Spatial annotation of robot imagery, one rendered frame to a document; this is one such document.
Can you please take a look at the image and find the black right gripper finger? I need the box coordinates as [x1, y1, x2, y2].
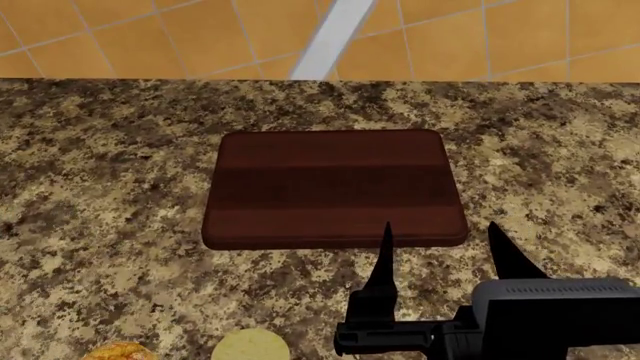
[345, 220, 398, 324]
[487, 220, 549, 282]

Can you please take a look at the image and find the dark brown wooden cutting board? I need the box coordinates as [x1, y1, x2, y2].
[201, 128, 470, 252]

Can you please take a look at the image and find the pale yellow round cheese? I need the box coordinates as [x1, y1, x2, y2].
[210, 328, 291, 360]

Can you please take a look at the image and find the golden brown bread roll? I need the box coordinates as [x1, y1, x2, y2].
[85, 341, 157, 360]

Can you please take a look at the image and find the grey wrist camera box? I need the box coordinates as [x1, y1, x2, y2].
[468, 276, 640, 360]

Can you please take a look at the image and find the white wall trim strip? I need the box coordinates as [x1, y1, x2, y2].
[289, 0, 376, 81]

